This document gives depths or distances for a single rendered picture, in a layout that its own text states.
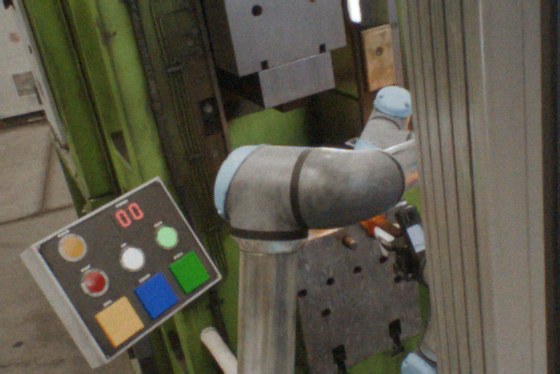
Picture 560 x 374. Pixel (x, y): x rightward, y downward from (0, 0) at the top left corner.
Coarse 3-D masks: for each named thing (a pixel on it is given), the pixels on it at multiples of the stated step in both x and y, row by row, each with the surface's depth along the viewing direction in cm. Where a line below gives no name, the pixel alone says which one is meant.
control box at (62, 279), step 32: (160, 192) 158; (96, 224) 146; (160, 224) 155; (32, 256) 138; (64, 256) 139; (96, 256) 144; (160, 256) 152; (64, 288) 138; (128, 288) 145; (64, 320) 142; (96, 320) 139; (160, 320) 147; (96, 352) 138
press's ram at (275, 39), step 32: (224, 0) 156; (256, 0) 159; (288, 0) 163; (320, 0) 166; (224, 32) 162; (256, 32) 161; (288, 32) 165; (320, 32) 169; (224, 64) 170; (256, 64) 164
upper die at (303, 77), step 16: (288, 64) 168; (304, 64) 169; (320, 64) 171; (224, 80) 190; (240, 80) 178; (256, 80) 168; (272, 80) 167; (288, 80) 169; (304, 80) 171; (320, 80) 173; (240, 96) 182; (256, 96) 171; (272, 96) 168; (288, 96) 170; (304, 96) 172
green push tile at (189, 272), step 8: (184, 256) 155; (192, 256) 156; (176, 264) 153; (184, 264) 154; (192, 264) 156; (200, 264) 157; (176, 272) 152; (184, 272) 154; (192, 272) 155; (200, 272) 156; (184, 280) 153; (192, 280) 154; (200, 280) 155; (184, 288) 152; (192, 288) 153
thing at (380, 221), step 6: (378, 216) 162; (384, 216) 161; (366, 222) 162; (372, 222) 160; (378, 222) 159; (384, 222) 159; (372, 228) 161; (384, 228) 156; (390, 228) 156; (396, 228) 155; (390, 234) 154; (396, 234) 153
